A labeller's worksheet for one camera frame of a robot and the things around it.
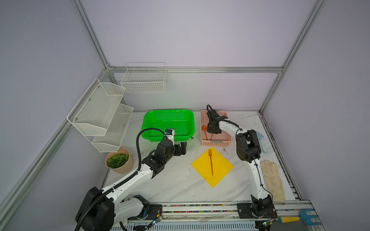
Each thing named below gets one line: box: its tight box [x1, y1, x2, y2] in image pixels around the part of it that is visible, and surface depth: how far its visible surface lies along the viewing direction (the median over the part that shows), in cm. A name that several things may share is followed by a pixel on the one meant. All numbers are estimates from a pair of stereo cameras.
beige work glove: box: [260, 159, 286, 203], surface depth 86 cm
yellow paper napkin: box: [190, 146, 234, 188], surface depth 92 cm
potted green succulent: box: [105, 147, 134, 175], surface depth 82 cm
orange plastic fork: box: [208, 148, 214, 177], surface depth 97 cm
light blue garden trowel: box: [255, 130, 269, 154], surface depth 100 cm
